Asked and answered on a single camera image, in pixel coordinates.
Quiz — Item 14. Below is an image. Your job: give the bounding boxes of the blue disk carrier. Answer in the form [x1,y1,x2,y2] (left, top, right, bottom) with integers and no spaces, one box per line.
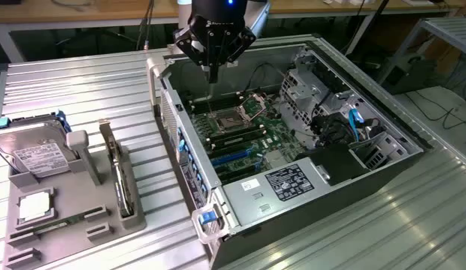
[0,109,73,134]

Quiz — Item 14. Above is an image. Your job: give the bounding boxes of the black expansion slot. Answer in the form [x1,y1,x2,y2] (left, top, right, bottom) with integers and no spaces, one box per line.
[216,162,260,181]

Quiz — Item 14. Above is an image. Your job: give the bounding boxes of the black plastic air shroud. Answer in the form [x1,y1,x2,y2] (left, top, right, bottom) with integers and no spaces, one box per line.
[294,143,371,187]

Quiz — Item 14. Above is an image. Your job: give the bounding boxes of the silver hard disk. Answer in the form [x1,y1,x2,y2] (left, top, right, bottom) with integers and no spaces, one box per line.
[0,119,78,178]

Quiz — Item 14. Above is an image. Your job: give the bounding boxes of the green graphics card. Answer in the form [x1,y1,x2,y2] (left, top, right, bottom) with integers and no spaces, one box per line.
[98,119,138,219]

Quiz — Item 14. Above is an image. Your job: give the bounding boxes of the silver CPU chip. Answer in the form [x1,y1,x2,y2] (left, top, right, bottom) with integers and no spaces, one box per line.
[17,193,54,221]

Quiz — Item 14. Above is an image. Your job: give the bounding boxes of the grey metal shelf frame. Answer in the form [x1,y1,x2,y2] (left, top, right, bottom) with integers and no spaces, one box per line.
[375,16,466,88]

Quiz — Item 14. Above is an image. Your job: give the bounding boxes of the black box with handle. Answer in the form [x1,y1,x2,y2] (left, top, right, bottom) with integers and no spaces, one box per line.
[384,55,439,95]

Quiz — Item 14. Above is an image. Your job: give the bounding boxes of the blue expansion slot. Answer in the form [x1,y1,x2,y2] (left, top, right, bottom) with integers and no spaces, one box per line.
[210,148,253,167]

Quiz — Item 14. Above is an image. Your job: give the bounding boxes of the black and grey PC case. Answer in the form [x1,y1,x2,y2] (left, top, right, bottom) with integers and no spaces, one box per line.
[145,33,435,270]

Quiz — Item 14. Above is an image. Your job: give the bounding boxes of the grey power supply unit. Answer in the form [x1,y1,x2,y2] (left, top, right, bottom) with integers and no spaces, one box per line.
[220,157,330,227]

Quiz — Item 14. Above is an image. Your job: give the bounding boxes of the green RAM stick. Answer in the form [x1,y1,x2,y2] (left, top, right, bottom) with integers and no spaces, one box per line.
[10,212,89,236]

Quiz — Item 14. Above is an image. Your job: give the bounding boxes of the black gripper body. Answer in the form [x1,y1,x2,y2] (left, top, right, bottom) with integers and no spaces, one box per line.
[186,0,250,43]

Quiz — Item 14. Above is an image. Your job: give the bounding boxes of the metal socket cover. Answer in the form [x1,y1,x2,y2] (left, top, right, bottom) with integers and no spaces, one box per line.
[237,93,273,119]

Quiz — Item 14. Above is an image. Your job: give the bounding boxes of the black power wire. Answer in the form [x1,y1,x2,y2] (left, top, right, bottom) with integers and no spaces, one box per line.
[245,63,289,95]

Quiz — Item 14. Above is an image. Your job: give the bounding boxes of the black floor cable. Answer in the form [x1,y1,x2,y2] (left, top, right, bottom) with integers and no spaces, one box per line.
[403,89,466,130]

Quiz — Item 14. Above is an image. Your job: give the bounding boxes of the silver chipset heatsink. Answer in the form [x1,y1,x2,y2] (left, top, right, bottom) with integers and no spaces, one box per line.
[264,151,289,167]

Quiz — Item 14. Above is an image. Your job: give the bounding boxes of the black wire bundle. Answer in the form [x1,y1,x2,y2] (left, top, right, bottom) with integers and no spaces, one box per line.
[309,111,353,149]

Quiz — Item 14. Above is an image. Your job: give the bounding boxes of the hanging cable with connector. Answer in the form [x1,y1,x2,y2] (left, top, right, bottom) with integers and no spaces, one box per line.
[136,0,156,52]

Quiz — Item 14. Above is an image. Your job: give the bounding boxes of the blue case latch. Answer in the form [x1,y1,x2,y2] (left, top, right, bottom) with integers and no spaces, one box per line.
[196,212,218,226]

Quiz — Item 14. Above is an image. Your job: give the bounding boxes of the silver disk bay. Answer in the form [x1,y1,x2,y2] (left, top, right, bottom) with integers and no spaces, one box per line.
[346,132,409,171]

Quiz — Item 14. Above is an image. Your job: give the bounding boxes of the grey printed parts rack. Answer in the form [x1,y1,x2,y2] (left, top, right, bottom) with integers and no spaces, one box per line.
[2,130,146,268]

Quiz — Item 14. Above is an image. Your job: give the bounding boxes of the black installed RAM module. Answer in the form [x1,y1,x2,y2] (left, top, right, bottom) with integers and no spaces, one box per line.
[206,127,266,149]

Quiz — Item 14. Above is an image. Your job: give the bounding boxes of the blue flat data wire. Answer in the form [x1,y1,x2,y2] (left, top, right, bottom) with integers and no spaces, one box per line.
[345,108,365,141]

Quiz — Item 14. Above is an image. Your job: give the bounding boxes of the wooden desk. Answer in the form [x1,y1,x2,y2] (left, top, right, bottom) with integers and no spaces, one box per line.
[0,0,463,64]

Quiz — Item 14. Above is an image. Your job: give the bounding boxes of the CPU socket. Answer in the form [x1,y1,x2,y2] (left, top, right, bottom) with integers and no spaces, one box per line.
[216,111,253,131]

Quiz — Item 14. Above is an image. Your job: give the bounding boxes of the perforated metal drive cage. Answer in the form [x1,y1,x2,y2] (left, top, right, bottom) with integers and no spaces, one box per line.
[280,52,333,136]

